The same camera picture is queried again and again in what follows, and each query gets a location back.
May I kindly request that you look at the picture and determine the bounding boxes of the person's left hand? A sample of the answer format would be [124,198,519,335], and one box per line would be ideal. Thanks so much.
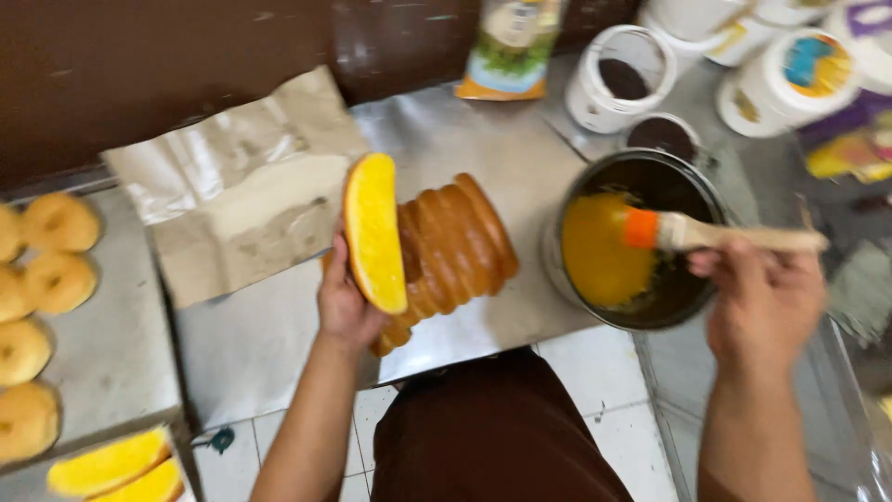
[317,231,393,351]

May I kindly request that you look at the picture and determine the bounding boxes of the person's right hand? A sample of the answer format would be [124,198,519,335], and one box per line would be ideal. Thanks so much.
[686,239,828,381]

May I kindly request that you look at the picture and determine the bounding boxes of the wooden pastry brush orange band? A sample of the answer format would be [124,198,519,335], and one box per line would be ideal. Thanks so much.
[622,208,832,255]

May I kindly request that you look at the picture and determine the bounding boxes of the bread slice with yellow spread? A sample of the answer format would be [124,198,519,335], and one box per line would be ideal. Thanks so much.
[46,426,173,499]
[341,152,410,316]
[87,457,186,502]

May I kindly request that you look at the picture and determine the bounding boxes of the dark pot of yellow spread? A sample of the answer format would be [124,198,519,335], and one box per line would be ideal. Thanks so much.
[542,148,731,333]

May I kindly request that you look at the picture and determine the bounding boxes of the small clear jar chocolate sprinkles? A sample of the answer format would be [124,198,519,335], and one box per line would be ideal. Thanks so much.
[622,112,706,165]

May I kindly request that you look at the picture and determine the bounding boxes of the grey-green cloth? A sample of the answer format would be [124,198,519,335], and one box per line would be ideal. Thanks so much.
[826,239,892,346]

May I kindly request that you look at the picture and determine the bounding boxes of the yellow and purple packets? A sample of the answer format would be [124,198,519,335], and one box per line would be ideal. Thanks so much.
[803,110,892,185]

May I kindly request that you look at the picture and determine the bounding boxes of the white tub blue yellow label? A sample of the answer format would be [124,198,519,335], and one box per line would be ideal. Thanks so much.
[715,27,863,139]

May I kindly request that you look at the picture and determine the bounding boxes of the open white tub chocolate sprinkles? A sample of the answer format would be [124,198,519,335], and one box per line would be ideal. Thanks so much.
[564,24,678,135]

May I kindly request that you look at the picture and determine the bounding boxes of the white tub with gold label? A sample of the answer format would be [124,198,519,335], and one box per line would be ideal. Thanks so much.
[704,0,795,68]

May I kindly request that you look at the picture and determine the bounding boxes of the plain white tub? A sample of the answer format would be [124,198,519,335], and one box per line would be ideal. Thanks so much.
[637,0,757,44]

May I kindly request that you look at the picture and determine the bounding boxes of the row of brown bread slices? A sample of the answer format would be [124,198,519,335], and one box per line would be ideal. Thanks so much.
[368,172,521,358]

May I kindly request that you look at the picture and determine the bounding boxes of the white tub with purple label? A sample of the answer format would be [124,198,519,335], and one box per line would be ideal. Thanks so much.
[821,0,892,97]

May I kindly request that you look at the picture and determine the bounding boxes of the person's brown apron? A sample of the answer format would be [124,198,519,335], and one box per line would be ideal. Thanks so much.
[369,346,636,502]

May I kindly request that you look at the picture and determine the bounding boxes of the green and orange food bag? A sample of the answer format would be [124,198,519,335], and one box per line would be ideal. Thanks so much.
[453,0,571,103]

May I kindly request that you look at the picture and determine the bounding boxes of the crumpled brown paper bag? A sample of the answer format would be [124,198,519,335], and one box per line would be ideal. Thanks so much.
[102,66,372,310]

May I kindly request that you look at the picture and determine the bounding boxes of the metal baking tray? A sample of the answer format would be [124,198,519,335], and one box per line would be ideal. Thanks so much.
[0,187,188,478]

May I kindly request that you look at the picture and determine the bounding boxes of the group of ring doughnuts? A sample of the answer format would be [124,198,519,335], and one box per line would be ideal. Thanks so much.
[0,192,103,467]

